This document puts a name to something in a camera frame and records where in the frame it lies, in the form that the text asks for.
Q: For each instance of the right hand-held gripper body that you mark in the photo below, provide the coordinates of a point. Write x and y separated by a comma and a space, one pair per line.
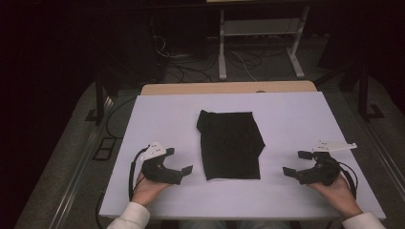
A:
321, 171

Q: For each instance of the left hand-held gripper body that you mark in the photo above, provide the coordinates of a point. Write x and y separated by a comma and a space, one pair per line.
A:
156, 171

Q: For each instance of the black pants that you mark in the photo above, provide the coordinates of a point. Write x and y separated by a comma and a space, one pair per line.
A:
229, 146

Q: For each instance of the person's left hand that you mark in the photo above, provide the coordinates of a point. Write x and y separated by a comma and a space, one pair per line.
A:
148, 191

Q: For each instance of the person's right hand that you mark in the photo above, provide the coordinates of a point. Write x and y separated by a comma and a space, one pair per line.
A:
340, 197

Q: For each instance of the white table board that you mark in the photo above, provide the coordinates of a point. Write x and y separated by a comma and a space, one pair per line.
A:
286, 120

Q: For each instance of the black metal stand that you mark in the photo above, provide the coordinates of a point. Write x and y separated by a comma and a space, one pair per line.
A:
363, 95
99, 101

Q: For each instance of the black floor socket frame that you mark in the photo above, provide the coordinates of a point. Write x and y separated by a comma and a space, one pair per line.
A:
103, 149

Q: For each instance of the metal floor rail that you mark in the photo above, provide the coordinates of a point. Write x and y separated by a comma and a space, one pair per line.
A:
79, 165
387, 162

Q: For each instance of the white metal stand frame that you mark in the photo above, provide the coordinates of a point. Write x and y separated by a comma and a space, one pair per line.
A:
222, 63

